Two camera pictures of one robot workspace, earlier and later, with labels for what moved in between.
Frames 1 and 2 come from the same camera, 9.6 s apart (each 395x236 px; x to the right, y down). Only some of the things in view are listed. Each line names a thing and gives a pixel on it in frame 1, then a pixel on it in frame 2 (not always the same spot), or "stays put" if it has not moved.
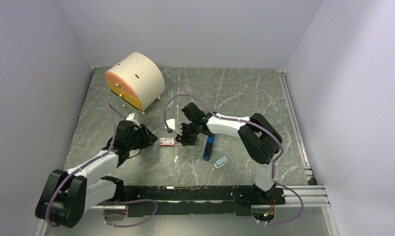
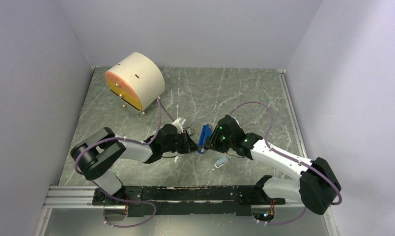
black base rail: x=153 y=200 stays put
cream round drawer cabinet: x=136 y=81 stays put
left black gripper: x=148 y=137 → x=188 y=144
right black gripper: x=183 y=138 → x=213 y=142
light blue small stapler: x=221 y=162 stays put
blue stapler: x=207 y=154 → x=205 y=133
